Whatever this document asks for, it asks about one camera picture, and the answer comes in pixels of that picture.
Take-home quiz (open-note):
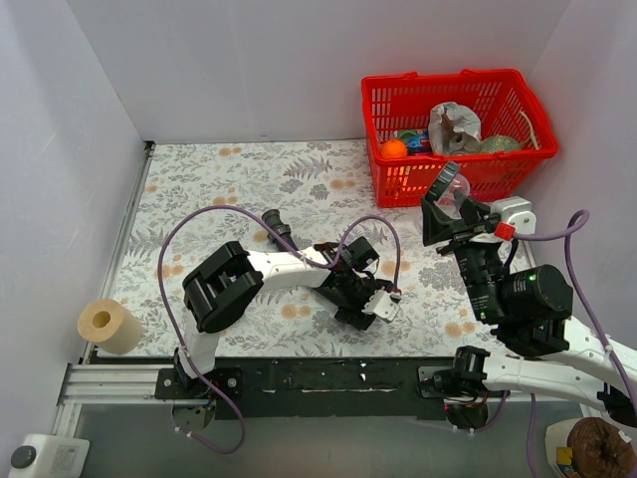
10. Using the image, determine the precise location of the black corrugated hose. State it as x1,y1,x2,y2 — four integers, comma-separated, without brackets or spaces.
262,208,303,253

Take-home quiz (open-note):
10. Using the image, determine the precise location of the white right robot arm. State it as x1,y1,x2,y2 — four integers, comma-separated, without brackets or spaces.
421,192,636,427

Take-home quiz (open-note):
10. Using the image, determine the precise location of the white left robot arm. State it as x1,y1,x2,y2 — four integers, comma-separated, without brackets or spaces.
173,237,401,398

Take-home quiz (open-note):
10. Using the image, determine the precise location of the green netted melon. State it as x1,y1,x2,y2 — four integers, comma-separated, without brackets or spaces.
476,111,539,154

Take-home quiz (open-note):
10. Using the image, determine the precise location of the colourful snack packet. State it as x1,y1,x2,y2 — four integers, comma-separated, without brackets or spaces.
396,128,433,155

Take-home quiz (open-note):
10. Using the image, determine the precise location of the orange fruit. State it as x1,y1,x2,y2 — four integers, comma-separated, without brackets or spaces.
380,138,408,159

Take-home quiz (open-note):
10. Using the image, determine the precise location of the crumpled grey paper bag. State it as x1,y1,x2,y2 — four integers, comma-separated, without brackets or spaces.
428,102,482,156

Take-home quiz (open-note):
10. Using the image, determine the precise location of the red plastic basket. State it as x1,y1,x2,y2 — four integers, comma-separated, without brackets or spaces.
361,69,558,208

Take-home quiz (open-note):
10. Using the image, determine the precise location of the floral table mat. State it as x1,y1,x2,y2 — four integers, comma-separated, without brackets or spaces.
112,139,503,359

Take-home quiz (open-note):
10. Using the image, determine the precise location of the brown item in white cup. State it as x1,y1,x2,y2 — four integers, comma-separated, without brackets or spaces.
544,417,636,478

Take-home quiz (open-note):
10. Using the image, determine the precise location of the beige tape roll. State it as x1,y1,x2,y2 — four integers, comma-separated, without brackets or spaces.
77,298,143,356

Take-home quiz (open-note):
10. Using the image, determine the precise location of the white grey button device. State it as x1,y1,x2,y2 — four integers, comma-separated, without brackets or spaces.
8,434,91,478

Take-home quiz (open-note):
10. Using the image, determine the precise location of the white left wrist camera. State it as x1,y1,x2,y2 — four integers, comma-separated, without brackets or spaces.
362,289,402,323

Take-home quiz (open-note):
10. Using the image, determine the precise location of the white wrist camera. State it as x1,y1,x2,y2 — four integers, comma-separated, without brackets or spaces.
491,196,536,241
362,289,402,323

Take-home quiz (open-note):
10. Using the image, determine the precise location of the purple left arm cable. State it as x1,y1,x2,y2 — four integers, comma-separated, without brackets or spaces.
156,204,402,454

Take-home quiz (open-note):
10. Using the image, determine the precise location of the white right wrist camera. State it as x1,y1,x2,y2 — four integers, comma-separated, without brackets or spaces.
491,196,536,241

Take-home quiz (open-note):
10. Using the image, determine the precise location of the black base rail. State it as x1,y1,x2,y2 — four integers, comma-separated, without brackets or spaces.
154,356,494,419

